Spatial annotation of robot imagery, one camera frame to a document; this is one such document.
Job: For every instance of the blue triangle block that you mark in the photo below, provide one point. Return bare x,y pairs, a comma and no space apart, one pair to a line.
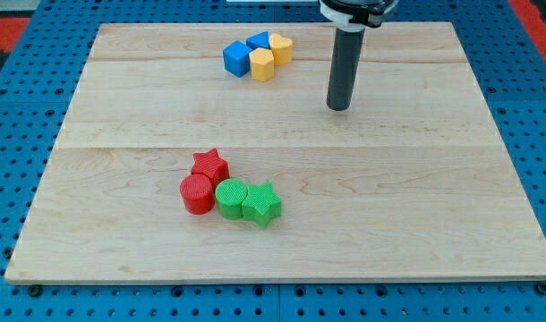
260,40

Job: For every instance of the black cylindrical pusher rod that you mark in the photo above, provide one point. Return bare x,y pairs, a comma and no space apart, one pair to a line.
344,63

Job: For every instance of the black white robot arm flange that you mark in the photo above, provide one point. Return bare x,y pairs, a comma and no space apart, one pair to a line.
356,15

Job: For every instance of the blue perforated base mat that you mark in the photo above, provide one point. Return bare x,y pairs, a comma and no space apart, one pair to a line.
37,83

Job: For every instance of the green star block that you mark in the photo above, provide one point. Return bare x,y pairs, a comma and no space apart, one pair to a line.
261,204

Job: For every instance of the red star block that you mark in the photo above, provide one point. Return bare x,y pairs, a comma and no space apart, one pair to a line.
211,165

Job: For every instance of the red cylinder block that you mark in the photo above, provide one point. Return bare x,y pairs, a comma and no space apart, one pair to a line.
197,194

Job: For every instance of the green cylinder block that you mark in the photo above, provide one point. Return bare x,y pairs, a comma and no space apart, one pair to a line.
230,195

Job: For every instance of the yellow heart block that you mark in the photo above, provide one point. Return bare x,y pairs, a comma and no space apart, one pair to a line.
282,49

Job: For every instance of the light wooden board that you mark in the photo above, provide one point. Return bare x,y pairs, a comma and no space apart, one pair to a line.
411,184

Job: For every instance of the blue cube block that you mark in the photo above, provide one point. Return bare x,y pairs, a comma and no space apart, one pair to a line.
236,58

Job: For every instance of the yellow pentagon block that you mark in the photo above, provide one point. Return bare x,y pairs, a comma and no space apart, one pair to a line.
262,64

